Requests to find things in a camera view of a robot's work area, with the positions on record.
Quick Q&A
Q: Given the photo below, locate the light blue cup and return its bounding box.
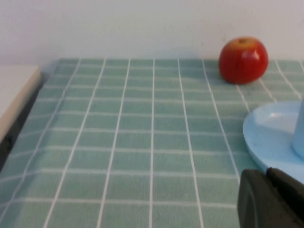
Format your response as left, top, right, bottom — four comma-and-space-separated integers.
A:
291, 95, 304, 160

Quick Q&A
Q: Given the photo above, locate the red apple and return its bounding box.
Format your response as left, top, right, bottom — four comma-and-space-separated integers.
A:
218, 36, 269, 85

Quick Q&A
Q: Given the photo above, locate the white side table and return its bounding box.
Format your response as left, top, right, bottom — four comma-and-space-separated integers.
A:
0, 64, 41, 143

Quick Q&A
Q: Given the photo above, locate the green white checkered tablecloth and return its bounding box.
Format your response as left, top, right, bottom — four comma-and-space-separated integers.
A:
0, 58, 304, 228

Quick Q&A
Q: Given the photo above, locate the light blue plate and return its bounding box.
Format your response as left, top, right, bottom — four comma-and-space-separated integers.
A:
242, 101, 304, 185

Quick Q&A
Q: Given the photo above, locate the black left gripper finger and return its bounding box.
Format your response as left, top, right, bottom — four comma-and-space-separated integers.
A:
237, 167, 304, 228

